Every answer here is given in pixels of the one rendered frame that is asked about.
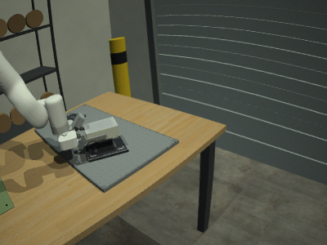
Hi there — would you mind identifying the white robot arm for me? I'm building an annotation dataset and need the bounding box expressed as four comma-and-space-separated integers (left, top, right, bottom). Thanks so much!
0, 51, 85, 135

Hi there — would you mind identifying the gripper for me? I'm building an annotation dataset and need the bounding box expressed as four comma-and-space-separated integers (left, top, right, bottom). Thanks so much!
52, 127, 107, 151

